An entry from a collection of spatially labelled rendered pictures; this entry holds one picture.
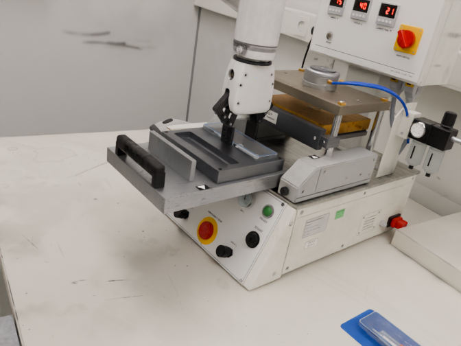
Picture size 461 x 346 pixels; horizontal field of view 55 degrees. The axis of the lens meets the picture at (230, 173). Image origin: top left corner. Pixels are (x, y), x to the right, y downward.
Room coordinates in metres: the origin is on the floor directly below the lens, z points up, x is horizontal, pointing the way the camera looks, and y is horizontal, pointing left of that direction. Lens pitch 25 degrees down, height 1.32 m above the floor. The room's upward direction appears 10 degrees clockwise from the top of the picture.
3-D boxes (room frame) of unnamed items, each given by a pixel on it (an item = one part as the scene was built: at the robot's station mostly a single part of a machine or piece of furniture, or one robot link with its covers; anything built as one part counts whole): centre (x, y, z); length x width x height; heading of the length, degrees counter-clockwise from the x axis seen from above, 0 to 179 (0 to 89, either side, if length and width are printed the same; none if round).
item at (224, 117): (0.83, 0.03, 1.03); 0.03 x 0.03 x 0.07; 42
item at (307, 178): (0.85, -0.20, 0.96); 0.26 x 0.05 x 0.07; 132
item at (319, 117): (1.00, -0.17, 1.07); 0.22 x 0.17 x 0.10; 42
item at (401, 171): (1.03, -0.19, 0.93); 0.46 x 0.35 x 0.01; 132
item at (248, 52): (0.86, 0.00, 1.18); 0.09 x 0.08 x 0.03; 132
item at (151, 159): (0.70, 0.16, 0.99); 0.15 x 0.02 x 0.04; 42
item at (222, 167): (0.83, 0.03, 0.98); 0.20 x 0.17 x 0.03; 42
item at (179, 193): (0.80, 0.06, 0.97); 0.30 x 0.22 x 0.08; 132
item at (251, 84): (0.86, 0.00, 1.12); 0.10 x 0.08 x 0.11; 132
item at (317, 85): (1.01, -0.20, 1.08); 0.31 x 0.24 x 0.13; 42
